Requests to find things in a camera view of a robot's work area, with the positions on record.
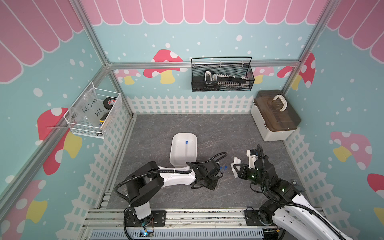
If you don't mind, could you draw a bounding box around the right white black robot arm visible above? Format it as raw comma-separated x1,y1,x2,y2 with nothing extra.
231,155,350,240

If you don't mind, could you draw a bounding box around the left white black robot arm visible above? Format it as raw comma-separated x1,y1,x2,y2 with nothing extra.
113,152,227,221

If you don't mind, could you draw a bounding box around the white plastic tray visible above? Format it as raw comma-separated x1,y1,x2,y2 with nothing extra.
170,133,197,168

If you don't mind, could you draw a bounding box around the brown lidded storage box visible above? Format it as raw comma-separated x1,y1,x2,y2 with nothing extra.
251,90,302,142

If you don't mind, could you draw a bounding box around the socket wrench set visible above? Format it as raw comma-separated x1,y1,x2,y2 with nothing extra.
203,71,250,90

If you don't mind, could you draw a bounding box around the black tape roll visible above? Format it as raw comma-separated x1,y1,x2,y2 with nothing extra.
103,98,117,111

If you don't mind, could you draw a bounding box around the clear plastic label bag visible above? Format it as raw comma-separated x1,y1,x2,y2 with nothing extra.
72,91,102,126

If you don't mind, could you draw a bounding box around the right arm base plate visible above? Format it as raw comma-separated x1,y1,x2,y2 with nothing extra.
244,208,288,228

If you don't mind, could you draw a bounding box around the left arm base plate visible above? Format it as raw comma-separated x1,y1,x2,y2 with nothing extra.
124,210,167,227

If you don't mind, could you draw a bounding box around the black wire mesh basket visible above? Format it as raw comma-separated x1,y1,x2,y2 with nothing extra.
191,57,255,92

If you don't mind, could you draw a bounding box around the white wire wall basket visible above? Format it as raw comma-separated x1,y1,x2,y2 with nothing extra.
64,83,124,139

